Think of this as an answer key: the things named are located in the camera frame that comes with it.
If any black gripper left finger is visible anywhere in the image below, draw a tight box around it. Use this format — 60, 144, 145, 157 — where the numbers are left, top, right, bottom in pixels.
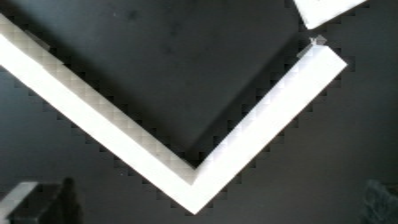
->
0, 178, 79, 224

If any white U-shaped border frame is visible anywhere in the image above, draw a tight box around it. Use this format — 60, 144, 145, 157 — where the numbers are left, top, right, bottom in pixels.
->
0, 15, 346, 212

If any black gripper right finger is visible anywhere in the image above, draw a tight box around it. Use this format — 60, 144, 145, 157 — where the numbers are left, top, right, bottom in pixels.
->
360, 180, 398, 224

